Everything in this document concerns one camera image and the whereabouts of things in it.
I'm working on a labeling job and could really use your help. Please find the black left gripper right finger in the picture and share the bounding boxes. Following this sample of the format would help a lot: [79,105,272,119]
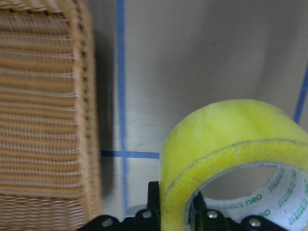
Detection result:
[190,192,231,231]

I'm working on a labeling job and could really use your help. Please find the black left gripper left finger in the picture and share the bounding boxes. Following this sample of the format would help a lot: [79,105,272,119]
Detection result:
[134,181,160,231]

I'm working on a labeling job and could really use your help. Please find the brown wicker basket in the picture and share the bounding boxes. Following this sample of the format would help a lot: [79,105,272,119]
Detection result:
[0,0,103,231]

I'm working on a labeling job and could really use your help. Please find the yellow tape roll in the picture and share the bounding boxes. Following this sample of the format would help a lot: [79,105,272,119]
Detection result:
[160,100,308,231]

